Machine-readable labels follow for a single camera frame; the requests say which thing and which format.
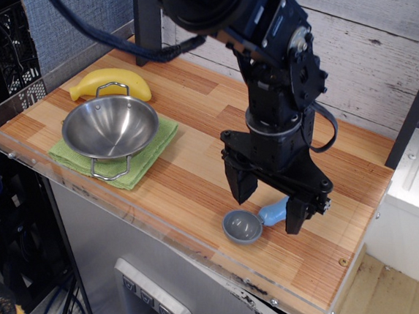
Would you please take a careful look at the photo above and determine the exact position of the yellow plastic banana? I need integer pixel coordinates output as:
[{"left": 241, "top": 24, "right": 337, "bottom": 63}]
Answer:
[{"left": 69, "top": 68, "right": 152, "bottom": 102}]

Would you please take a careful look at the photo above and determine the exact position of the blue grey measuring spoon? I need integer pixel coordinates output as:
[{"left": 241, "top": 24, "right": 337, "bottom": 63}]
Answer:
[{"left": 222, "top": 196, "right": 289, "bottom": 245}]

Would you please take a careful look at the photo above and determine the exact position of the blue fabric partition panel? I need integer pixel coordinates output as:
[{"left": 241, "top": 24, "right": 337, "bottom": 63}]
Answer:
[{"left": 21, "top": 0, "right": 134, "bottom": 77}]

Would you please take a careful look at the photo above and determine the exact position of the steel toy dishwasher front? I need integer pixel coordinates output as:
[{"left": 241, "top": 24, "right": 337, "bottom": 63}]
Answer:
[{"left": 50, "top": 182, "right": 284, "bottom": 314}]

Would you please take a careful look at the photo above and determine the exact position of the white ribbed side unit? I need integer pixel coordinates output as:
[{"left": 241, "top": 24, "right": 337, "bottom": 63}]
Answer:
[{"left": 364, "top": 129, "right": 419, "bottom": 281}]

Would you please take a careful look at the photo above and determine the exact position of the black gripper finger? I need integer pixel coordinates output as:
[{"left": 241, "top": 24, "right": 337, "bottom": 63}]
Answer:
[
  {"left": 285, "top": 196, "right": 315, "bottom": 235},
  {"left": 224, "top": 157, "right": 258, "bottom": 205}
]

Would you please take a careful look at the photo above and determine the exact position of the green folded cloth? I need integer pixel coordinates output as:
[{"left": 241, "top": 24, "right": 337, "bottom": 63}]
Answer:
[{"left": 48, "top": 118, "right": 178, "bottom": 190}]

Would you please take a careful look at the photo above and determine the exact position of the black plastic crate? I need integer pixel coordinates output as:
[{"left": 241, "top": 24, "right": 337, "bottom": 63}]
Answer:
[{"left": 0, "top": 1, "right": 41, "bottom": 95}]

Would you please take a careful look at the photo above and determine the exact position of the steel bowl with handles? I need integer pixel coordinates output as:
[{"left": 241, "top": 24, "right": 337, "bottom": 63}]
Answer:
[{"left": 62, "top": 82, "right": 159, "bottom": 182}]

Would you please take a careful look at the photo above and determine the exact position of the black braided cable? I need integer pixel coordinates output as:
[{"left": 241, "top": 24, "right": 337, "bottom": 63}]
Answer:
[{"left": 20, "top": 0, "right": 211, "bottom": 68}]

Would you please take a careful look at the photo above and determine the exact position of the dark left vertical post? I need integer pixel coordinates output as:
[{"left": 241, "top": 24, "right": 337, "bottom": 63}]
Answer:
[{"left": 133, "top": 0, "right": 162, "bottom": 51}]

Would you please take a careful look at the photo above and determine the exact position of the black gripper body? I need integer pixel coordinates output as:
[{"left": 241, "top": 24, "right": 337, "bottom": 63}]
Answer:
[{"left": 220, "top": 111, "right": 334, "bottom": 214}]

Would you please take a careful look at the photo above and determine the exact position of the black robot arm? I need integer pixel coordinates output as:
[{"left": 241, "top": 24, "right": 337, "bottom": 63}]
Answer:
[{"left": 157, "top": 0, "right": 336, "bottom": 234}]

